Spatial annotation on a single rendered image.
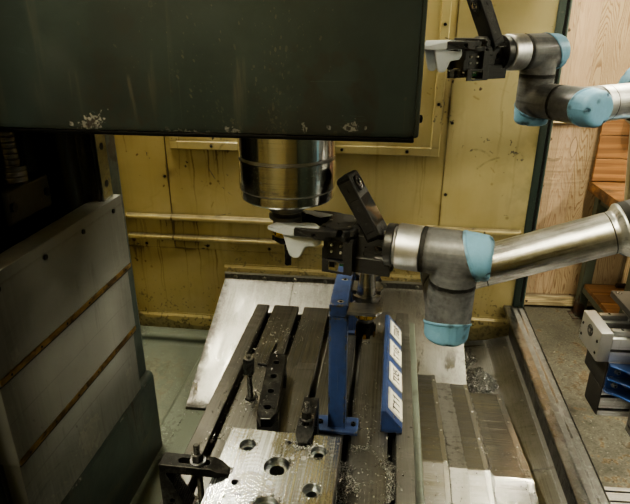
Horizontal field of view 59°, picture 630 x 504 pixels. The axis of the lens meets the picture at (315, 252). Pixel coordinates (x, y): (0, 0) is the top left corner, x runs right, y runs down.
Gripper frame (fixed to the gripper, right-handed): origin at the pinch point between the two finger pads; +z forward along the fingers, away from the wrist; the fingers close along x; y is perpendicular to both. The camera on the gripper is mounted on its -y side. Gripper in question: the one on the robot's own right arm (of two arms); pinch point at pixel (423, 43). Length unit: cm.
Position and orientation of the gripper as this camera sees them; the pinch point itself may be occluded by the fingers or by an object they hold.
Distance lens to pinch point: 120.1
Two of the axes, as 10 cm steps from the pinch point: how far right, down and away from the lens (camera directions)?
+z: -9.3, 1.5, -3.5
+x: -3.7, -3.6, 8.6
